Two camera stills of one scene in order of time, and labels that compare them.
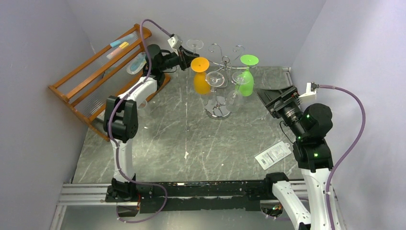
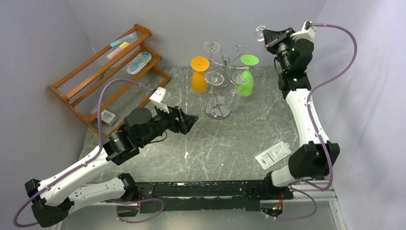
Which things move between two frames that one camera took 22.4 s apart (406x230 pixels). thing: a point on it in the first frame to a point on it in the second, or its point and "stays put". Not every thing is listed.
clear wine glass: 195,44 to 211,47
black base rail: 182,196 stays put
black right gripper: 280,103 to 276,40
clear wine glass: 234,100 stays put
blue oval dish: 137,64 stays put
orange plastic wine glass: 199,65 stays put
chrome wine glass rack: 219,107 stays put
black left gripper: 185,58 to 186,121
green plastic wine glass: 245,81 stays put
